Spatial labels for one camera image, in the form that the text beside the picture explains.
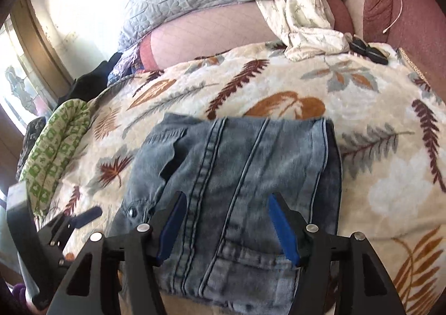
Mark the green printed quilt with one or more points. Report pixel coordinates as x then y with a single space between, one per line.
55 147

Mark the wooden door frame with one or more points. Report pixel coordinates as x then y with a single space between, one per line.
38 39

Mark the cream leaf print blanket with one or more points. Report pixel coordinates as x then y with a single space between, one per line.
366 147

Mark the white patterned cloth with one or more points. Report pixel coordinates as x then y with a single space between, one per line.
299 12

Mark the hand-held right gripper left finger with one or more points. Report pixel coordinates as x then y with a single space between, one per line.
172 228

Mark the blue denim pants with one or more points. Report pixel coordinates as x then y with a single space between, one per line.
244 161

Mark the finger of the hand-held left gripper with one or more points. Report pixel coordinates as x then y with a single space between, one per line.
87 215

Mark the dark patterned cloth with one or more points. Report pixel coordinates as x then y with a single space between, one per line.
33 137

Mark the pink bed sheet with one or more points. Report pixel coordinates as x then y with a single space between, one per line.
216 39

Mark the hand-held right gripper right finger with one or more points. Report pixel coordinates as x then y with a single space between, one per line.
284 228

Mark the tan woven strip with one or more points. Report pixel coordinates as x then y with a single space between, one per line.
413 64

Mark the black clothing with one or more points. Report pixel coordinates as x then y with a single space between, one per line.
90 81

